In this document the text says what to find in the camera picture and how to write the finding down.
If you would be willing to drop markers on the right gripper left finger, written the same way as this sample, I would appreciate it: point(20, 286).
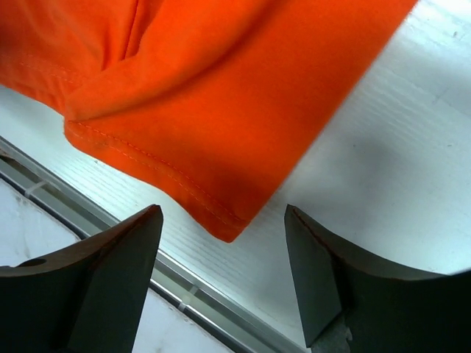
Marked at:
point(87, 297)

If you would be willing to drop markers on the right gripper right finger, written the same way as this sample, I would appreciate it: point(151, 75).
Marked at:
point(351, 300)

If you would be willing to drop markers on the orange t-shirt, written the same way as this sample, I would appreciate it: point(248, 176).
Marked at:
point(212, 102)

